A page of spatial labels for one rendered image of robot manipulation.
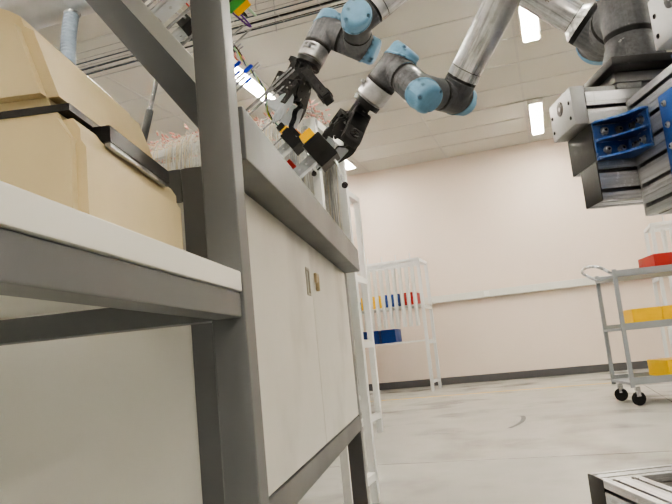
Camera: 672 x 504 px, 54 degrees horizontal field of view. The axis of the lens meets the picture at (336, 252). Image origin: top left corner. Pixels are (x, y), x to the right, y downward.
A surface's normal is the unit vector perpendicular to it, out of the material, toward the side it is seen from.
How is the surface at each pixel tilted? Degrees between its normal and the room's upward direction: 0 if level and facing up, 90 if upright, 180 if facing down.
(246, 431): 90
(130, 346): 90
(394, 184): 90
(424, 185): 90
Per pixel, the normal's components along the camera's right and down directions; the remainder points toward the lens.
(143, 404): -0.15, -0.14
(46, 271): 0.98, -0.12
